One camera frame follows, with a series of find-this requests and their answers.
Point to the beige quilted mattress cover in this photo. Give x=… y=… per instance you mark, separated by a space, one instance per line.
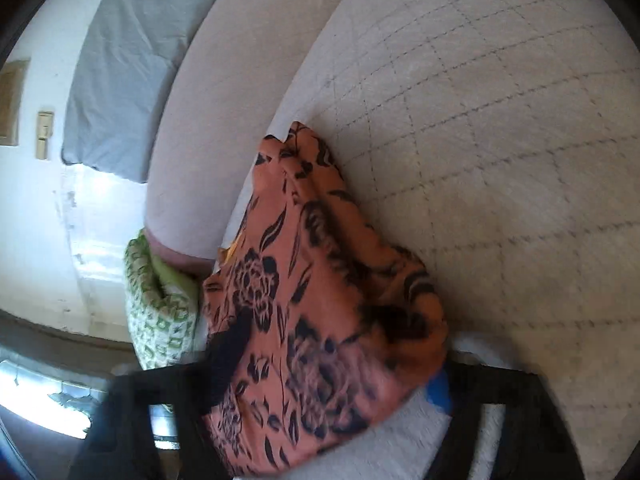
x=490 y=160

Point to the orange black floral garment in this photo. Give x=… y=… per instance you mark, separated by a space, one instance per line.
x=320 y=310

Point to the wooden picture frame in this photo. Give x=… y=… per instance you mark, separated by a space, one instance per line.
x=11 y=105

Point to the wooden door with patterned glass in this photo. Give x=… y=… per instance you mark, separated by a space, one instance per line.
x=45 y=400

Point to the green patterned pillow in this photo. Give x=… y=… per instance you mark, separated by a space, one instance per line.
x=150 y=310

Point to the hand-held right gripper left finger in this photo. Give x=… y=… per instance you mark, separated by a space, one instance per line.
x=150 y=385

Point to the beige wall switch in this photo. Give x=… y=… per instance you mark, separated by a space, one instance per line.
x=45 y=132

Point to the pink padded headboard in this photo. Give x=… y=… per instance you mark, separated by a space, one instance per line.
x=225 y=110

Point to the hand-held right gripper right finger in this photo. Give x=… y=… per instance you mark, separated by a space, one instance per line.
x=442 y=392

